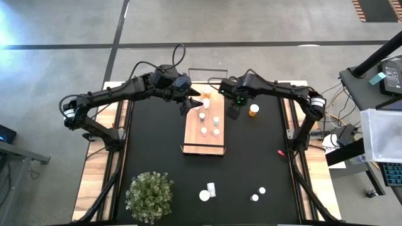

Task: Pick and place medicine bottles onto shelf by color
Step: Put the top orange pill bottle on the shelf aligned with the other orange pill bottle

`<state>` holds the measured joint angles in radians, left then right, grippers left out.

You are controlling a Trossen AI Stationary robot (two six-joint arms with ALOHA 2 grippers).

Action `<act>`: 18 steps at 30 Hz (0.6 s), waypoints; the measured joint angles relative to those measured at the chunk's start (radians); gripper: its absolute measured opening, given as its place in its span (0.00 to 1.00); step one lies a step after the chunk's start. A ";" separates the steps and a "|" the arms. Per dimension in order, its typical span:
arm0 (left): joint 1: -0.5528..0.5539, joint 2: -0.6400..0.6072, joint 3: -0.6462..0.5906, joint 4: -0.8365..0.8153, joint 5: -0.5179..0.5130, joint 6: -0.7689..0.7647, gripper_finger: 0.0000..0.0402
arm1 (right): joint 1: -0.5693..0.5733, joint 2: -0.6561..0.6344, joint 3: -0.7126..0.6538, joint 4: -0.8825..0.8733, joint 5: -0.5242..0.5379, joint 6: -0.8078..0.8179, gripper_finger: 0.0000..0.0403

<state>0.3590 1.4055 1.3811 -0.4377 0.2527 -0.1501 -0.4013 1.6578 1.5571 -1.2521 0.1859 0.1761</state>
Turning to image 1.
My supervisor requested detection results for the wooden tray board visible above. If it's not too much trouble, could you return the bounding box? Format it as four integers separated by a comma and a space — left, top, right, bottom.
180, 68, 229, 157

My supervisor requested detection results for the black pole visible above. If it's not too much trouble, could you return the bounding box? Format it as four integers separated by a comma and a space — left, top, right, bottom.
351, 30, 402, 78

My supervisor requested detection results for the black device with white label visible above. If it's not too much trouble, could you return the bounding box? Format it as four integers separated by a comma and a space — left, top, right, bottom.
378, 58, 402, 97

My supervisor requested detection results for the grey metal desk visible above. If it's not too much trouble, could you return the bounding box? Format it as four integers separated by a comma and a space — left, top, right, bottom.
0, 140, 52, 226

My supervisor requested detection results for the translucent plastic box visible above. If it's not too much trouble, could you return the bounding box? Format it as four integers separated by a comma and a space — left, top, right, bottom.
359, 108, 402, 164

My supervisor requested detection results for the dark grey side desk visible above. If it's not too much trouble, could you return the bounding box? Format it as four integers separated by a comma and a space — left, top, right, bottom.
325, 66, 402, 205

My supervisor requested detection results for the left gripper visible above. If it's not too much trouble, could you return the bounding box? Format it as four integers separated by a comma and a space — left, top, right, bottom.
152, 64, 204, 116

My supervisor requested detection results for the dark screen with blue glow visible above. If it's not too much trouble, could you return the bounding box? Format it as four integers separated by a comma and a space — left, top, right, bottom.
0, 124, 18, 144

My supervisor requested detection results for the black metal table frame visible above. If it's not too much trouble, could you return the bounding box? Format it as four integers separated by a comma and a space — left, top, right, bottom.
71, 80, 343, 226

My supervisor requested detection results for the white paper sheet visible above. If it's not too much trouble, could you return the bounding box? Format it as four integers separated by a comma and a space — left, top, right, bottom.
322, 134, 347, 170

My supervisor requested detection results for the black power brick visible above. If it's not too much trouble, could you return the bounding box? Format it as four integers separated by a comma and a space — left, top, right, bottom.
336, 123, 358, 147

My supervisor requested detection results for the black floor mat striped edge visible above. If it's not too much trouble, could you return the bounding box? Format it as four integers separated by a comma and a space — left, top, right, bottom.
351, 0, 402, 23

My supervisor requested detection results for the backlit keyboard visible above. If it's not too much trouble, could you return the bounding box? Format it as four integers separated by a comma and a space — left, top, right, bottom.
378, 161, 402, 188

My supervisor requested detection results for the green potted plant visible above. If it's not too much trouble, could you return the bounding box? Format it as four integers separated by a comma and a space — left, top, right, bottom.
124, 171, 175, 224

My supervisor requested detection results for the small teal block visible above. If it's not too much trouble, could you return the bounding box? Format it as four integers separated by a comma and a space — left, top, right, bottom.
368, 72, 387, 86

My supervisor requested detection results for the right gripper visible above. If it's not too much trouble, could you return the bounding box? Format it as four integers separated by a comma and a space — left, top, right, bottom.
219, 74, 255, 121

